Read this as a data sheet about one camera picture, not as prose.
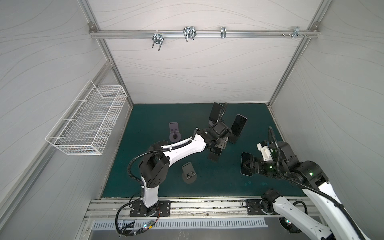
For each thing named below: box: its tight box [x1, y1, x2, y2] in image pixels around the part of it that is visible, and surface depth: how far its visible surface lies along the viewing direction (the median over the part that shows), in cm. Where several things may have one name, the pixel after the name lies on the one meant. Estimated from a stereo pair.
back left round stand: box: [169, 122, 182, 143], surface depth 100 cm
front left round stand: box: [182, 162, 197, 184], surface depth 81 cm
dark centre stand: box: [207, 148, 223, 163], surface depth 93 cm
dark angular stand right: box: [228, 133, 238, 145], surface depth 103 cm
